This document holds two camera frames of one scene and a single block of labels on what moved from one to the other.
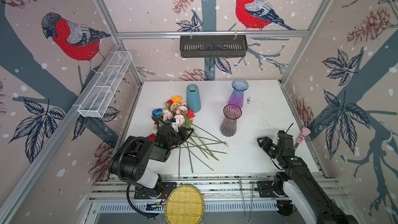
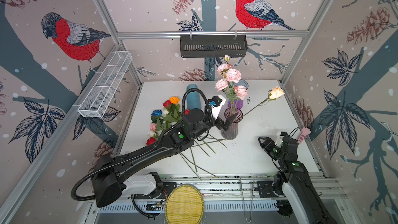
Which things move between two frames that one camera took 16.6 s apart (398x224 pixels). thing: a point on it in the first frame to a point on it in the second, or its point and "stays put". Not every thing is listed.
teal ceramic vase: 193,99 stays put
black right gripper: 264,142 stays put
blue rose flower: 157,112 stays put
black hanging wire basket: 215,47 stays put
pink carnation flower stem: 199,139 to 233,97
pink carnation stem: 183,110 to 232,96
